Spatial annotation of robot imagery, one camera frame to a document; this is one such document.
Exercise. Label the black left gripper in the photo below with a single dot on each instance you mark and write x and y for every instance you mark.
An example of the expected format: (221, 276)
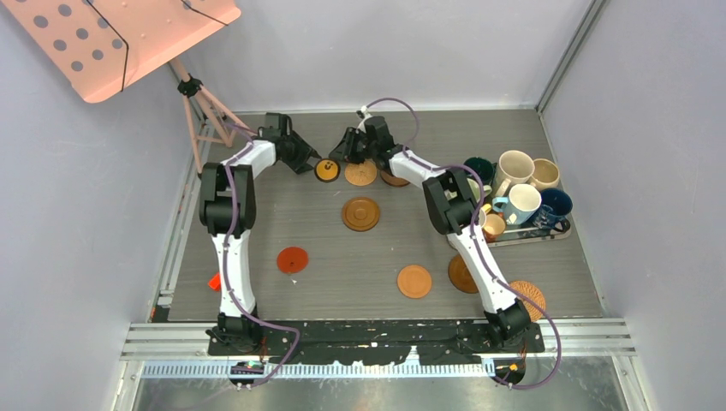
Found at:
(300, 164)

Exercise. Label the navy blue mug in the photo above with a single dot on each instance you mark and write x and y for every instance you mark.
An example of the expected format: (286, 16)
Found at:
(553, 211)

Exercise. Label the beige mug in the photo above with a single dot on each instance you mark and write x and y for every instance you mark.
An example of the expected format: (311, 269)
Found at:
(546, 174)

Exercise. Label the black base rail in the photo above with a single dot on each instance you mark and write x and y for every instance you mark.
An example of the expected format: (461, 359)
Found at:
(371, 342)

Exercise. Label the pink music stand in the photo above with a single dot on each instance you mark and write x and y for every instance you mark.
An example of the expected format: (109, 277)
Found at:
(101, 48)

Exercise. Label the light orange wooden coaster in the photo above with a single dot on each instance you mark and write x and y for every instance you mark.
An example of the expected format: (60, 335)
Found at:
(414, 281)

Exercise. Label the brown wooden coaster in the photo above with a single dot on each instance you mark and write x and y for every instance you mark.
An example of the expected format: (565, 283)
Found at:
(360, 214)

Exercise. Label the dark wooden coaster far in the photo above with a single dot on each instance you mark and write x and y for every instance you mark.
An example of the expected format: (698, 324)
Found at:
(393, 181)

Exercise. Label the metal tray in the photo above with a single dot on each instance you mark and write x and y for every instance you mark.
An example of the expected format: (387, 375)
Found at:
(525, 233)

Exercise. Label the orange red block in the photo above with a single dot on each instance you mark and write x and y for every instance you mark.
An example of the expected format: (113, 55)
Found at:
(215, 282)

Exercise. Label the red round coaster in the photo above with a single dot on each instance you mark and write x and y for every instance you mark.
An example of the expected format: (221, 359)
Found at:
(292, 260)

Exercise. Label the dark wooden coaster near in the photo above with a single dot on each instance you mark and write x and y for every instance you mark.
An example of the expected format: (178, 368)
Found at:
(460, 276)

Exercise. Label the light green mug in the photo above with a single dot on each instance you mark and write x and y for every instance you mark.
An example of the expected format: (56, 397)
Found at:
(479, 191)

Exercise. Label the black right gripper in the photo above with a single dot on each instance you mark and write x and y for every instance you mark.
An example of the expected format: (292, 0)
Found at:
(343, 151)

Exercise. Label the orange black face coaster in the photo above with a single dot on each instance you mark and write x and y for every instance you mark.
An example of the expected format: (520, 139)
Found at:
(327, 170)

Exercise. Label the dark green mug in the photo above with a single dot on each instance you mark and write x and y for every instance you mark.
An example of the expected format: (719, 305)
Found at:
(483, 168)

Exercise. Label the yellow cup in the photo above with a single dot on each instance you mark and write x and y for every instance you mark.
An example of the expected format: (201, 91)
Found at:
(483, 212)

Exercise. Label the dark wooden coaster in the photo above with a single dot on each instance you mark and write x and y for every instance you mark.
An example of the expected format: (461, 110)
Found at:
(393, 181)
(460, 276)

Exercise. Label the cream mug tall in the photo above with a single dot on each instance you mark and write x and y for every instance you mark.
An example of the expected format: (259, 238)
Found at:
(513, 167)

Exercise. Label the small brown cup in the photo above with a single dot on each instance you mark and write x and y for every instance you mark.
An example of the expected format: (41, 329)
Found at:
(494, 226)

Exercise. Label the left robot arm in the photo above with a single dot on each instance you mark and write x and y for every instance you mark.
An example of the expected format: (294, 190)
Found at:
(228, 210)

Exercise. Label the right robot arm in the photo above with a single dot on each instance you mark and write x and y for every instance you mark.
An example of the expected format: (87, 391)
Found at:
(453, 212)

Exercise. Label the woven rattan coaster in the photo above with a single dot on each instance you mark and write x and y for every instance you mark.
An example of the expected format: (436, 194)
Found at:
(533, 293)
(361, 175)

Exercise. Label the white light blue mug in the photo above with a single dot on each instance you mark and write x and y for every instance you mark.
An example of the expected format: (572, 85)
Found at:
(522, 201)

